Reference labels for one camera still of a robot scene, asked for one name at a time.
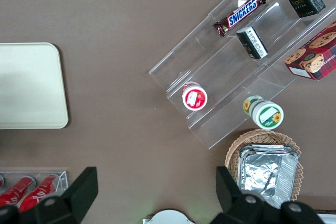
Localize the green sunflower yogurt cup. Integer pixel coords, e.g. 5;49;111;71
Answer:
242;95;285;130

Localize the aluminium foil container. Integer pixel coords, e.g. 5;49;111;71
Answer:
237;144;300;209

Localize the black carton with white label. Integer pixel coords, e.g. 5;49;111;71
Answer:
235;26;269;60

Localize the light tan wicker basket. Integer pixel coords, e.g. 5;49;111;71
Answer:
225;129;305;204

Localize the clear acrylic bottle holder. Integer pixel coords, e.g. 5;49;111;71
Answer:
0;170;69;198

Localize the cream plastic tray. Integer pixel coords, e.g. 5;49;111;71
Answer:
0;42;69;130

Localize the red plaid cookie box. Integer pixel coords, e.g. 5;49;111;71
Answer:
284;21;336;81

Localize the red cola can left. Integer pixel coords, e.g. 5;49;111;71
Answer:
0;176;37;207

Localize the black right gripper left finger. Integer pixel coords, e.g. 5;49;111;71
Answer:
0;166;99;224

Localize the Snickers chocolate bar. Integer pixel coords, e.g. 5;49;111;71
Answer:
212;0;267;38

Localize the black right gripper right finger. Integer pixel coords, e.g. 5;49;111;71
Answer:
212;166;326;224

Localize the red cola can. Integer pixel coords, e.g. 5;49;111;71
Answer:
0;176;37;207
18;174;60;213

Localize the red-lidded yogurt cup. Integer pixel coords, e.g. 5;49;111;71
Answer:
181;81;208;111

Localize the clear acrylic tiered shelf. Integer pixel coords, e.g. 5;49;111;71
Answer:
148;0;336;151

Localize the red cola can right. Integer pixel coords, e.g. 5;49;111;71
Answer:
18;174;60;213

